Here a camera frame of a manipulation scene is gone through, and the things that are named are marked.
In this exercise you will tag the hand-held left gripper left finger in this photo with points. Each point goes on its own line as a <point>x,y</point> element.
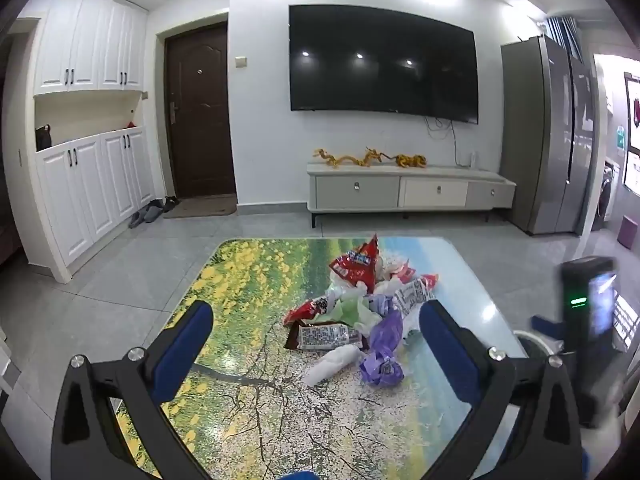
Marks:
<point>185,345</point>

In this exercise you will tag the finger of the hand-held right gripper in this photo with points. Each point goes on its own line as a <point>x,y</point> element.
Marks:
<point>547,327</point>

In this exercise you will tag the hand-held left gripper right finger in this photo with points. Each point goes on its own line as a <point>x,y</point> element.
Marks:
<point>445,345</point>

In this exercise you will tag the red and white wrapper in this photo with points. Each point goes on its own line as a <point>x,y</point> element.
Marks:
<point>415,292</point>

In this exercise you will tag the purple plastic bag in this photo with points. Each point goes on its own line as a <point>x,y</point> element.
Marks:
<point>382,332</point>

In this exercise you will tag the green paper napkin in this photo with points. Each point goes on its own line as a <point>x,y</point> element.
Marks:
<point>352,310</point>

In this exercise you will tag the white tissue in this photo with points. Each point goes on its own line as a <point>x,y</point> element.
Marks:
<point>332,362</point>

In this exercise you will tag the brown packet with white label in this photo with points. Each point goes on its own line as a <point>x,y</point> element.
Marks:
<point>320,336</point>

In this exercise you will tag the dark red wrapper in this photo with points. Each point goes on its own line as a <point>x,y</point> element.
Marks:
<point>310,310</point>

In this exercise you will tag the flower print coffee table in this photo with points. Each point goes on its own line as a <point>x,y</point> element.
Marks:
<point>250,285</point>

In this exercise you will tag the purple stool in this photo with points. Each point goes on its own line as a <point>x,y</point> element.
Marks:
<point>628,232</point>

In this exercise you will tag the grey slipper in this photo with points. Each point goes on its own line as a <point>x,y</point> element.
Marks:
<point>152,214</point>
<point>137,220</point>

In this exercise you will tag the brown doormat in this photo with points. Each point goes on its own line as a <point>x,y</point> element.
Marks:
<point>200,206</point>

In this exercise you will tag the black shoes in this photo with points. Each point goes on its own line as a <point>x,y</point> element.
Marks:
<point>171,203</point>

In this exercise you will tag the washing machine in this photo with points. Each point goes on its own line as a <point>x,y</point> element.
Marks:
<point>607,195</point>

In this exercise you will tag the grey television stand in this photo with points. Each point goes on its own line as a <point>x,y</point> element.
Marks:
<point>357,192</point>

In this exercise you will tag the white shoe cabinet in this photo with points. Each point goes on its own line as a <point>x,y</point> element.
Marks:
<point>75,200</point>

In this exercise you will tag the golden tiger figurine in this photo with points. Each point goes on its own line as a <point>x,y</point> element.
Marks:
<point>410,161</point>

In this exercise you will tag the silver refrigerator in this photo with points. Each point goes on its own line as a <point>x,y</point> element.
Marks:
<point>540,135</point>

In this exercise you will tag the green detergent bottle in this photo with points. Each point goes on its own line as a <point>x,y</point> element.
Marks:
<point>620,137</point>

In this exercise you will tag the balcony window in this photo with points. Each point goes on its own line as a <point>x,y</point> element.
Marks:
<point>632,135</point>

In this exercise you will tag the brown entrance door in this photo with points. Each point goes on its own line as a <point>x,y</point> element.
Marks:
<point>200,135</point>

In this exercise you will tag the golden dragon figurine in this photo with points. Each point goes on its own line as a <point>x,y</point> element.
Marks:
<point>340,160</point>

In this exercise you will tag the black bag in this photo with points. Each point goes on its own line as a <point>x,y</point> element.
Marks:
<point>44,139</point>

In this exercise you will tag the blue curtain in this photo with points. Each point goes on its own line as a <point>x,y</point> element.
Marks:
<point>562,35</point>

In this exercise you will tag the beige wall switch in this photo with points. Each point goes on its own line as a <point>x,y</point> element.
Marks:
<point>241,61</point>

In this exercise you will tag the black wall television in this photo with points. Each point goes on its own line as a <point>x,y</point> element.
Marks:
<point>380,60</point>

